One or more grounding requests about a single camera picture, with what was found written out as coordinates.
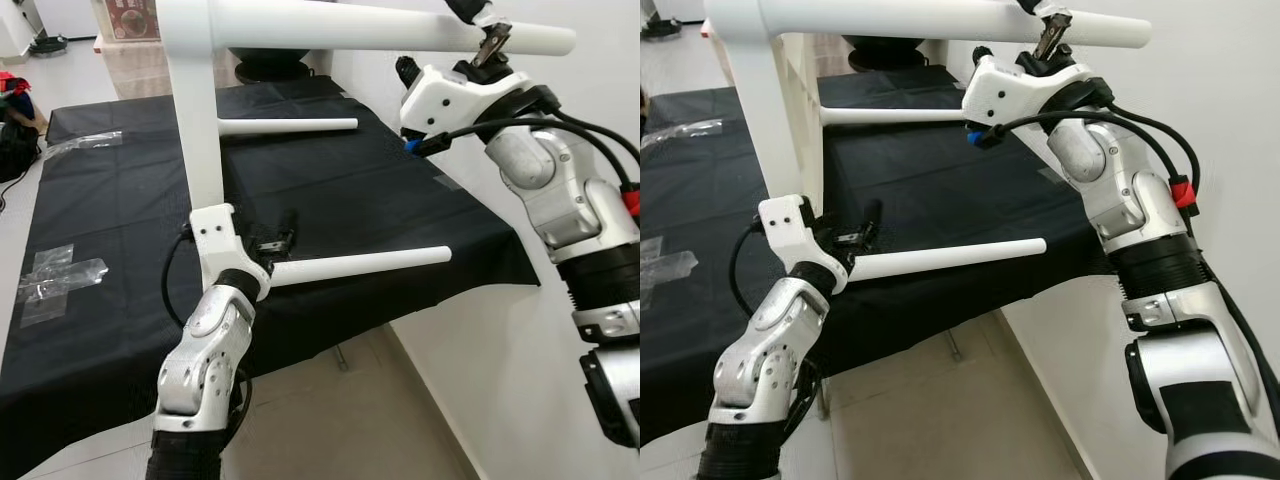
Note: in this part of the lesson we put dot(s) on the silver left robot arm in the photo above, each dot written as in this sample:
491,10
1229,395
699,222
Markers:
205,360
765,350

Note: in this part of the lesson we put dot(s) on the black tablecloth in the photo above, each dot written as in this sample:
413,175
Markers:
350,200
930,190

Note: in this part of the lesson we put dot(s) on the large black bowl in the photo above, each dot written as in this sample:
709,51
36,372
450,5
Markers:
890,55
280,65

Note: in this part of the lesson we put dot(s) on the grey metal table leg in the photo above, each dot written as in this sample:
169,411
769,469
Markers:
342,357
955,346

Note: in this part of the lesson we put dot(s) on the beige cloth covered bench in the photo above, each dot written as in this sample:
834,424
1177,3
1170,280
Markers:
135,70
835,60

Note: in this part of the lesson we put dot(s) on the black stand base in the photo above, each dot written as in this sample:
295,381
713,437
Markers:
660,27
48,43

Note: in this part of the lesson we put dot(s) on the clear plastic sheet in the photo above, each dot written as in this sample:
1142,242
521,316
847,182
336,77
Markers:
60,275
665,265

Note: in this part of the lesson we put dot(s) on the clear plastic hardware bag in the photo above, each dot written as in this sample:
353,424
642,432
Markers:
680,132
85,143

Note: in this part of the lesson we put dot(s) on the white cabinet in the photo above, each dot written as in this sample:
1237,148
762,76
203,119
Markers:
680,8
65,15

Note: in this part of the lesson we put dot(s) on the reddish brown container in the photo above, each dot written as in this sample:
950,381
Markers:
130,18

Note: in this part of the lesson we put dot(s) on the red cloth item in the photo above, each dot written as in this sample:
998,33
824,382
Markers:
12,82

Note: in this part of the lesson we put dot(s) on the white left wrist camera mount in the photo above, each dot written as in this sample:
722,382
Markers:
220,240
790,230

